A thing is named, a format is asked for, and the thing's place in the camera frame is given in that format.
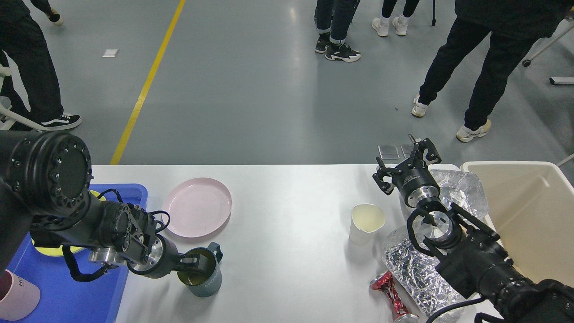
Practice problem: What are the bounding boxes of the yellow plate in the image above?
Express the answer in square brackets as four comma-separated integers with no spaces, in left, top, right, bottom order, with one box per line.
[31,189,106,257]

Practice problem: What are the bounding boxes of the white paper on floor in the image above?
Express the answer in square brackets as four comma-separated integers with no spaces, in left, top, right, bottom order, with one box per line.
[102,48,119,58]

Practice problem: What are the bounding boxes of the foil tray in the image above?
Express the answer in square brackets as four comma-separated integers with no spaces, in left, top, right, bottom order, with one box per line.
[382,225,465,317]
[429,168,489,221]

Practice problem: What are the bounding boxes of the blue plastic tray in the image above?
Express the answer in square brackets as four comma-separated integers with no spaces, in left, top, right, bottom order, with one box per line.
[7,183,149,323]

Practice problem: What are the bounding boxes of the beige plastic bin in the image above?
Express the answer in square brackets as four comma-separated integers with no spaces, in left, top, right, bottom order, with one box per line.
[461,161,574,286]

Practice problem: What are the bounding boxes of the far foil tray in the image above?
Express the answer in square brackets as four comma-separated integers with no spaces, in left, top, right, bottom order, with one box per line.
[429,168,489,221]

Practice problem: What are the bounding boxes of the person in black pants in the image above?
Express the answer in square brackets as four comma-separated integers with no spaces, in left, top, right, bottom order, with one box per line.
[411,0,574,144]

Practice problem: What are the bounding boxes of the person with white sneakers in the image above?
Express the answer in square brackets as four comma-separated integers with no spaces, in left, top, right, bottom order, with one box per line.
[371,0,420,37]

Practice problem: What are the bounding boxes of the pink plate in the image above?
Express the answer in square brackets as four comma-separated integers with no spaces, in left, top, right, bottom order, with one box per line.
[162,178,232,238]

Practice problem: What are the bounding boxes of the white bar on floor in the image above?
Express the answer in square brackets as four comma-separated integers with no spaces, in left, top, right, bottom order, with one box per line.
[549,76,574,86]

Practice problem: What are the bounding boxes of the right metal floor plate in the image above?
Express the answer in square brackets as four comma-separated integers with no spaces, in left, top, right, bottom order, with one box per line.
[400,143,417,159]

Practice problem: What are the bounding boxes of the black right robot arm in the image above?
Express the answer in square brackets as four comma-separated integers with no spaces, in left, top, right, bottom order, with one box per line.
[373,135,573,323]

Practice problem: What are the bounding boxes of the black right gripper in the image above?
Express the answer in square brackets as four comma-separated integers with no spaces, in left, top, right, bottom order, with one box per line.
[372,134,442,208]

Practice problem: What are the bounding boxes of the pink mug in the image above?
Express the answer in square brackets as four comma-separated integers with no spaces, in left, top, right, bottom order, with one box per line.
[0,270,41,321]

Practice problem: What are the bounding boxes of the dark blue mug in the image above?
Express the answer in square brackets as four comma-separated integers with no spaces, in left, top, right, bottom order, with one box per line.
[176,242,223,298]

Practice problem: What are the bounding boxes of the metal floor plate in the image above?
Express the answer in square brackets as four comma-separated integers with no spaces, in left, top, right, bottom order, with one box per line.
[378,144,400,160]
[400,143,417,159]

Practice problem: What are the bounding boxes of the white chair base left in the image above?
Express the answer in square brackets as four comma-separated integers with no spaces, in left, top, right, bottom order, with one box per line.
[0,65,48,131]

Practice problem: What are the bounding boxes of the crushed red can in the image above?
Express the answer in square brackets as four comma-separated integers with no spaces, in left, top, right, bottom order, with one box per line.
[369,271,419,323]

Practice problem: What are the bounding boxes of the white chair leg right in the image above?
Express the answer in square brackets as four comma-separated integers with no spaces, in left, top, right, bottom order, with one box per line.
[522,17,574,67]

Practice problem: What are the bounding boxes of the left metal floor plate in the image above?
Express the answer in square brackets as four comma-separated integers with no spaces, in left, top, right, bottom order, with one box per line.
[378,144,400,160]

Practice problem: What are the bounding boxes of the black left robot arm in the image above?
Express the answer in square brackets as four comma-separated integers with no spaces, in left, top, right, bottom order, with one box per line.
[0,131,209,282]

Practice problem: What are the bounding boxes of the person in dark jeans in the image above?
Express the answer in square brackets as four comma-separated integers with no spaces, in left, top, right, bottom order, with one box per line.
[314,0,361,62]

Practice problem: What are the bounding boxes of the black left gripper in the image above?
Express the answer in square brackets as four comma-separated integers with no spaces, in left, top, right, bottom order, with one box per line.
[128,235,200,279]

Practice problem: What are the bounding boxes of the near foil tray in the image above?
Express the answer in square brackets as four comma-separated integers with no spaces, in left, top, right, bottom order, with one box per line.
[382,225,465,317]

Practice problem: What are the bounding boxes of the white paper cup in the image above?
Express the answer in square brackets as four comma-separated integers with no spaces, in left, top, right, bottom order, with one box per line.
[349,204,386,245]

